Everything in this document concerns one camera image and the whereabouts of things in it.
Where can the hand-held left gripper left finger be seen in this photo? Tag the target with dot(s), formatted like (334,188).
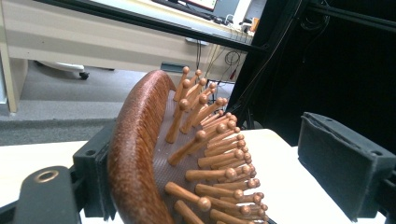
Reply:
(93,174)

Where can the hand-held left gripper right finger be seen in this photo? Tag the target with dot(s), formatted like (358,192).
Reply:
(342,161)

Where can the brown wooden paddle hairbrush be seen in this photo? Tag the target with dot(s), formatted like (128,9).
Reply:
(137,161)

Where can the white table cover sheet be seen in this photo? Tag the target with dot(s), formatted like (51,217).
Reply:
(286,193)

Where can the black curtain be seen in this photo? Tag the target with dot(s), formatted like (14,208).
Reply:
(327,68)

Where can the office chair base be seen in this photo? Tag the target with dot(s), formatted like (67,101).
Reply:
(67,67)

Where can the beige wooden desk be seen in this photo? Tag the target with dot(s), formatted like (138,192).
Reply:
(93,43)

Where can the black metal side bar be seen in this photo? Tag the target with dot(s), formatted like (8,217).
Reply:
(351,17)

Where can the computer monitor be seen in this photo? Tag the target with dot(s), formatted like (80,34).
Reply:
(202,3)

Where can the black metal frame bar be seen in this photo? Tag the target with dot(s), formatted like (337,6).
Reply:
(149,21)

